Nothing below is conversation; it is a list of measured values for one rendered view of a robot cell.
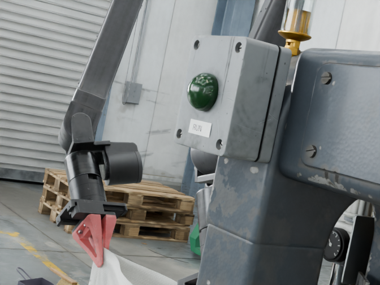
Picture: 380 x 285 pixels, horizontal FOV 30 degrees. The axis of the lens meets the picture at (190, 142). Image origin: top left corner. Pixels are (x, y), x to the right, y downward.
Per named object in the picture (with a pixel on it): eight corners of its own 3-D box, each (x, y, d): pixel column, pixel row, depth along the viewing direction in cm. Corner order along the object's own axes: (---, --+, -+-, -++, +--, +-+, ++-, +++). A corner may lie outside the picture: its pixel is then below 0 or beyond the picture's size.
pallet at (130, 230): (37, 211, 673) (40, 196, 672) (148, 221, 734) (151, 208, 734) (67, 233, 602) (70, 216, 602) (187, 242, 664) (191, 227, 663)
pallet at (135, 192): (42, 181, 671) (45, 167, 670) (155, 195, 729) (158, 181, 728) (69, 200, 599) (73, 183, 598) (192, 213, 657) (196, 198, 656)
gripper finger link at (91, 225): (137, 256, 111) (125, 205, 116) (96, 254, 107) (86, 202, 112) (118, 276, 116) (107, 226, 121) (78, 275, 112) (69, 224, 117)
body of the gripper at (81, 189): (129, 212, 116) (120, 175, 120) (72, 208, 110) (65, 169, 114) (111, 232, 120) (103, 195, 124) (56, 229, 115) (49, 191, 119)
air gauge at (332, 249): (314, 256, 77) (321, 223, 76) (325, 257, 78) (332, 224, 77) (338, 266, 74) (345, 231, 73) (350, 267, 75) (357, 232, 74)
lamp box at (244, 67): (172, 142, 58) (193, 34, 58) (216, 149, 61) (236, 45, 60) (223, 157, 52) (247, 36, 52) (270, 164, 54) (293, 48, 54)
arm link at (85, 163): (61, 165, 124) (64, 146, 119) (100, 162, 126) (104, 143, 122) (67, 198, 120) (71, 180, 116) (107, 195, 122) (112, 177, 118)
